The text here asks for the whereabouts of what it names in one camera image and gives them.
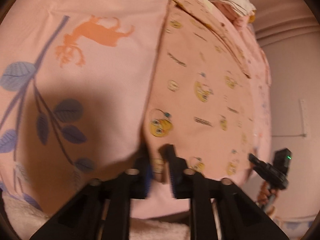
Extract right hand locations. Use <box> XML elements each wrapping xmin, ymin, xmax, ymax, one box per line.
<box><xmin>257</xmin><ymin>181</ymin><xmax>279</xmax><ymax>205</ymax></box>

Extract pink curtain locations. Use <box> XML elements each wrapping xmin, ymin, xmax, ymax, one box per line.
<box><xmin>250</xmin><ymin>0</ymin><xmax>319</xmax><ymax>47</ymax></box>

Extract pink cartoon print garment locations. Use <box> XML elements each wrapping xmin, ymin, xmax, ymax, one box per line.
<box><xmin>144</xmin><ymin>0</ymin><xmax>254</xmax><ymax>182</ymax></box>

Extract black camera box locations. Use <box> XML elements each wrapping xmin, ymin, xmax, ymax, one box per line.
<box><xmin>273</xmin><ymin>148</ymin><xmax>292</xmax><ymax>175</ymax></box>

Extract white fluffy blanket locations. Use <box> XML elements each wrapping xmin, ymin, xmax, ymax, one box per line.
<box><xmin>2</xmin><ymin>192</ymin><xmax>50</xmax><ymax>239</ymax></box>

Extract pink printed bed sheet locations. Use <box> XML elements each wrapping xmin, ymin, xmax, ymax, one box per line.
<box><xmin>1</xmin><ymin>0</ymin><xmax>271</xmax><ymax>218</ymax></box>

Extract pink fleece clothes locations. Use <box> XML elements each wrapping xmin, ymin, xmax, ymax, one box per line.
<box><xmin>214</xmin><ymin>2</ymin><xmax>249</xmax><ymax>30</ymax></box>

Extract white wall power strip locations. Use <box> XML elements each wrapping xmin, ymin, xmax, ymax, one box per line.
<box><xmin>299</xmin><ymin>99</ymin><xmax>311</xmax><ymax>139</ymax></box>

